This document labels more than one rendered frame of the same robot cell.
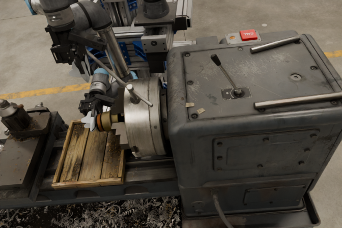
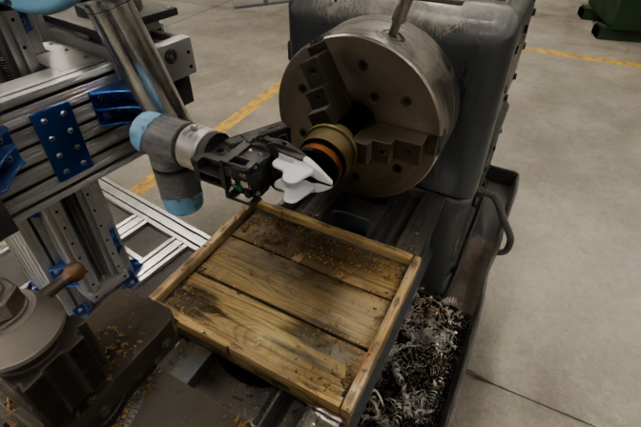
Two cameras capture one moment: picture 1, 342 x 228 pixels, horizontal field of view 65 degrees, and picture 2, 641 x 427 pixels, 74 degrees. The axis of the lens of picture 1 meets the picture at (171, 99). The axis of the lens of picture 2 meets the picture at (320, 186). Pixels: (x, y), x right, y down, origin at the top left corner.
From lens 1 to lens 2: 1.06 m
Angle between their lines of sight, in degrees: 49
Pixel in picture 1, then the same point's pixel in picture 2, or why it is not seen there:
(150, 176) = (423, 228)
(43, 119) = (126, 310)
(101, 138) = (267, 264)
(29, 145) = (167, 410)
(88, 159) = (313, 306)
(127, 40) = (75, 95)
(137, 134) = (444, 93)
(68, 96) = not seen: outside the picture
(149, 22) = not seen: hidden behind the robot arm
